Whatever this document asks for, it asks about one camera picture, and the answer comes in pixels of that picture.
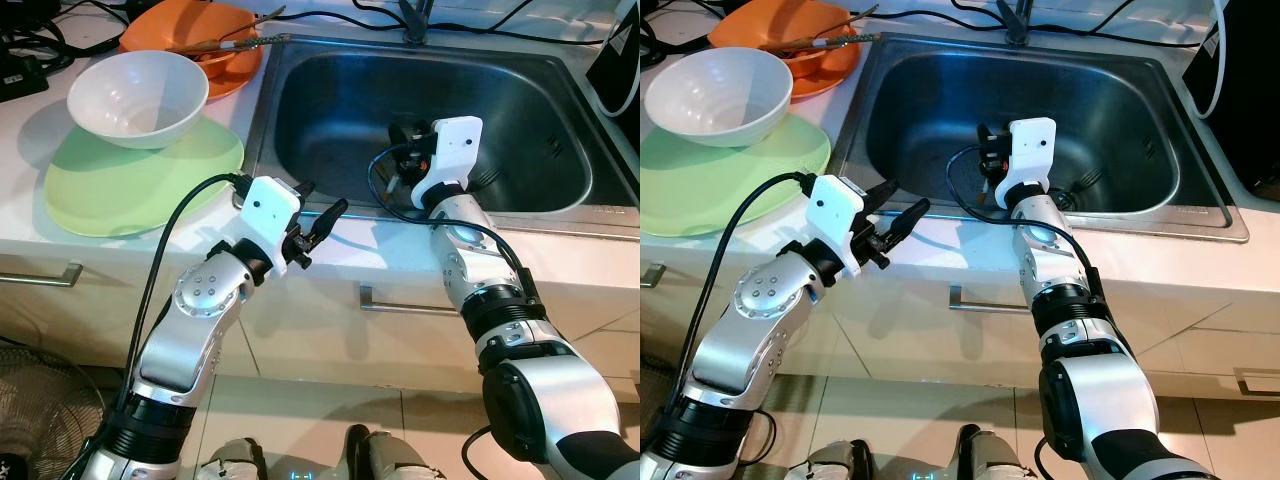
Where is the black floor fan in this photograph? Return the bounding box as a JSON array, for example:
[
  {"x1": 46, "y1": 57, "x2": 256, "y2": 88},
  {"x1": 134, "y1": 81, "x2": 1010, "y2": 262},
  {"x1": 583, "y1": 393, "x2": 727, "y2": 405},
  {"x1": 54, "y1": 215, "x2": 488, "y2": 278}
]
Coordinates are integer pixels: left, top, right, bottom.
[{"x1": 0, "y1": 345, "x2": 106, "y2": 480}]

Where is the stainless steel sink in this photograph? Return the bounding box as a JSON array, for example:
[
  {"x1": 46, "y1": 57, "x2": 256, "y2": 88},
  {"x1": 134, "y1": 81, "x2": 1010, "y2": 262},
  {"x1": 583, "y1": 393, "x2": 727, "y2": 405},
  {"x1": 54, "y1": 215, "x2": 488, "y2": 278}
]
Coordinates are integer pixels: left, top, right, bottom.
[
  {"x1": 828, "y1": 33, "x2": 1251, "y2": 244},
  {"x1": 243, "y1": 33, "x2": 641, "y2": 241}
]

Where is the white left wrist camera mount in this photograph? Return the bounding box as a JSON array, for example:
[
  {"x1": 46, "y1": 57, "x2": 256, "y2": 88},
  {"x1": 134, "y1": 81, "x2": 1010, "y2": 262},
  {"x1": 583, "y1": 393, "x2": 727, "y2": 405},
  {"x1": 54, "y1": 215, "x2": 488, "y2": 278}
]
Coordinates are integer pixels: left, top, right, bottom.
[
  {"x1": 238, "y1": 177, "x2": 303, "y2": 276},
  {"x1": 805, "y1": 175, "x2": 866, "y2": 279}
]

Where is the white cable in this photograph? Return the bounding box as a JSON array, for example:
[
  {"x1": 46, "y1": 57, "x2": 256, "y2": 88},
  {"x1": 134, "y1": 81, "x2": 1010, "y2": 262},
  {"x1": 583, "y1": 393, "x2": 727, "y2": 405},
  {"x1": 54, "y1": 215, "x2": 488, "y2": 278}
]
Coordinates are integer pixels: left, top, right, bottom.
[
  {"x1": 1200, "y1": 0, "x2": 1231, "y2": 121},
  {"x1": 600, "y1": 0, "x2": 641, "y2": 119}
]

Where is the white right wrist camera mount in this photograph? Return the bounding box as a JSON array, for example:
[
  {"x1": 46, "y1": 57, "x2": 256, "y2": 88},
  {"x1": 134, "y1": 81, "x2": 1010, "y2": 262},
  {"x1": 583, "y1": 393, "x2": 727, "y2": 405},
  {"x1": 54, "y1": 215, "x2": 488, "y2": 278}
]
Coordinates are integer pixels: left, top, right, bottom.
[
  {"x1": 415, "y1": 117, "x2": 484, "y2": 211},
  {"x1": 1000, "y1": 117, "x2": 1058, "y2": 206}
]

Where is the black appliance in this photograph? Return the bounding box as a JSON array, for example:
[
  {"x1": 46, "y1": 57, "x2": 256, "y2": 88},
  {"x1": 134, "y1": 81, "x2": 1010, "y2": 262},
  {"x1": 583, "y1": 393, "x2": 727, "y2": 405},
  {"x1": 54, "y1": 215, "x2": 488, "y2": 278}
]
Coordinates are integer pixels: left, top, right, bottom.
[
  {"x1": 1180, "y1": 0, "x2": 1280, "y2": 196},
  {"x1": 585, "y1": 0, "x2": 641, "y2": 121}
]

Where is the orange bowl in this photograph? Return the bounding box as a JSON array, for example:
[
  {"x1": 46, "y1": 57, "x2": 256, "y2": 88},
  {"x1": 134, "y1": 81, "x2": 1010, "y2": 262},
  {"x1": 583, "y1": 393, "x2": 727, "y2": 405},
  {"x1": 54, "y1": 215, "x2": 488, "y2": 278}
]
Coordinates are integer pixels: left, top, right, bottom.
[
  {"x1": 707, "y1": 0, "x2": 851, "y2": 61},
  {"x1": 120, "y1": 0, "x2": 261, "y2": 63}
]

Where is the white cabinet drawer front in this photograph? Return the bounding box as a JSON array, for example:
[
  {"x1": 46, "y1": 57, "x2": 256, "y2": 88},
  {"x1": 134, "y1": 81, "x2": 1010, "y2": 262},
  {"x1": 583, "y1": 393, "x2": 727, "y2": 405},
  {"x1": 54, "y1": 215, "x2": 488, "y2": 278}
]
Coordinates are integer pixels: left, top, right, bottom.
[
  {"x1": 640, "y1": 250, "x2": 946, "y2": 376},
  {"x1": 945, "y1": 255, "x2": 1280, "y2": 401},
  {"x1": 355, "y1": 255, "x2": 641, "y2": 401},
  {"x1": 0, "y1": 250, "x2": 361, "y2": 376}
]

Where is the robot right leg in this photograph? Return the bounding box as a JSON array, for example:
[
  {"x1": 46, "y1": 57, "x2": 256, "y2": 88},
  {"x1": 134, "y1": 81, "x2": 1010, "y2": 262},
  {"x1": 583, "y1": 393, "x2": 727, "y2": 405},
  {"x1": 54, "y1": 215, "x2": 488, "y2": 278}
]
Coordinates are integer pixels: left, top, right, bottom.
[
  {"x1": 345, "y1": 425, "x2": 446, "y2": 480},
  {"x1": 958, "y1": 425, "x2": 1041, "y2": 480}
]

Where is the robot left leg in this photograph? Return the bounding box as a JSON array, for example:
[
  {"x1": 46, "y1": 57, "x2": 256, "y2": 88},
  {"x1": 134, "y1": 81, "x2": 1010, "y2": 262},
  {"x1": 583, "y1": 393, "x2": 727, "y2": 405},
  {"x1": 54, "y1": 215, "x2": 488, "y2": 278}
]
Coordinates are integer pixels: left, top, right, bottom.
[
  {"x1": 805, "y1": 437, "x2": 871, "y2": 480},
  {"x1": 195, "y1": 437, "x2": 266, "y2": 480}
]

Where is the orange plate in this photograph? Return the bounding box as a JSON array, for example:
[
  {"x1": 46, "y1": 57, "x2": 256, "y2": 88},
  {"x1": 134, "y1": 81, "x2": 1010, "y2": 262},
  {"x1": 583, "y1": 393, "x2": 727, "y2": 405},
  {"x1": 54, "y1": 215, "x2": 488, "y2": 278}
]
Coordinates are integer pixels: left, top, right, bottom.
[
  {"x1": 770, "y1": 40, "x2": 861, "y2": 101},
  {"x1": 185, "y1": 40, "x2": 265, "y2": 101}
]

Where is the light green plate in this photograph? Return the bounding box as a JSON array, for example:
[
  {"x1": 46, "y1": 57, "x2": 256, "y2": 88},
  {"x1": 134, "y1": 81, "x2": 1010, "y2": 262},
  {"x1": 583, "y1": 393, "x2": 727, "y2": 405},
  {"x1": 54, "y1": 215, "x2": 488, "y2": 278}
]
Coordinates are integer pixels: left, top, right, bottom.
[
  {"x1": 640, "y1": 113, "x2": 833, "y2": 239},
  {"x1": 43, "y1": 115, "x2": 246, "y2": 239}
]

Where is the brown silver utensil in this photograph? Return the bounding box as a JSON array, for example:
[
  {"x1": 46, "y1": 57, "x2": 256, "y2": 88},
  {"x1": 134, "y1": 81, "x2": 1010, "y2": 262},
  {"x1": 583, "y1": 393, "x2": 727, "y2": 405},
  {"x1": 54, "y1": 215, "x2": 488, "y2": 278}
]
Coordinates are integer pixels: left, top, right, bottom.
[
  {"x1": 765, "y1": 3, "x2": 883, "y2": 53},
  {"x1": 165, "y1": 5, "x2": 288, "y2": 56}
]

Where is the robot leg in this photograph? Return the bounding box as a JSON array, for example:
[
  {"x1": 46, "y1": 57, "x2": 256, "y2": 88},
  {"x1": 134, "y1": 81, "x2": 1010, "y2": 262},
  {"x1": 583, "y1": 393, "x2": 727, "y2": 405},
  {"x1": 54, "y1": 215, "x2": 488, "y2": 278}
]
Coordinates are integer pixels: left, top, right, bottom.
[
  {"x1": 805, "y1": 437, "x2": 871, "y2": 480},
  {"x1": 958, "y1": 425, "x2": 1041, "y2": 480},
  {"x1": 195, "y1": 437, "x2": 266, "y2": 480},
  {"x1": 345, "y1": 425, "x2": 446, "y2": 480}
]

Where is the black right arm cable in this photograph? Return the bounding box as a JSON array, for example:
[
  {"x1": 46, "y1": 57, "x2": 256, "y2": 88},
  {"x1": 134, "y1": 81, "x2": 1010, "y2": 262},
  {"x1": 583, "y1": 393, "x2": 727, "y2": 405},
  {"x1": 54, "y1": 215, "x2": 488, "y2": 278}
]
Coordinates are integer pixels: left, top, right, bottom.
[
  {"x1": 366, "y1": 143, "x2": 536, "y2": 306},
  {"x1": 943, "y1": 143, "x2": 1106, "y2": 301}
]

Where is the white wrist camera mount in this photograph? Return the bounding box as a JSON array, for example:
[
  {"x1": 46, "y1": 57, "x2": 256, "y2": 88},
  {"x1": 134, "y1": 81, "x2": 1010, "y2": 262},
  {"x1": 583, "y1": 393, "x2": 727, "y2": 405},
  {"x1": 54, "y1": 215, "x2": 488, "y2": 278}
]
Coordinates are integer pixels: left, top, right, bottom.
[
  {"x1": 1000, "y1": 117, "x2": 1058, "y2": 206},
  {"x1": 805, "y1": 175, "x2": 866, "y2": 279},
  {"x1": 415, "y1": 117, "x2": 484, "y2": 211},
  {"x1": 238, "y1": 177, "x2": 303, "y2": 276}
]

